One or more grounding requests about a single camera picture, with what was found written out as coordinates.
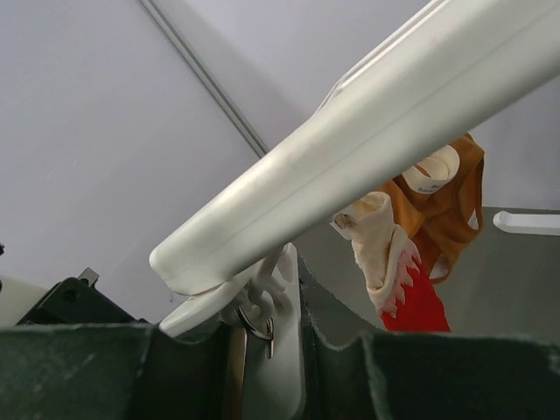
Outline grey drying rack stand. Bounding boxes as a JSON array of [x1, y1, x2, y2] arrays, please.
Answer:
[[493, 211, 560, 236]]

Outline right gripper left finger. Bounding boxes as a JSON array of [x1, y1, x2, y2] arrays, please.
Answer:
[[1, 324, 241, 419]]

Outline white clip sock hanger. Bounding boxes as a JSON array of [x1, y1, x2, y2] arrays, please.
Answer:
[[150, 1, 559, 419]]

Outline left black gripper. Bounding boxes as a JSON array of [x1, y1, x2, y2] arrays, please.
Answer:
[[16, 268, 137, 326]]

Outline red sock back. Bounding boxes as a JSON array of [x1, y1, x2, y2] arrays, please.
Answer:
[[332, 190, 452, 333]]

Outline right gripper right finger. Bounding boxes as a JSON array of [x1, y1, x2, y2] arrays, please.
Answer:
[[297, 260, 559, 419]]

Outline orange brown sock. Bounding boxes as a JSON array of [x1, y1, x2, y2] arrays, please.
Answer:
[[378, 133, 485, 284]]

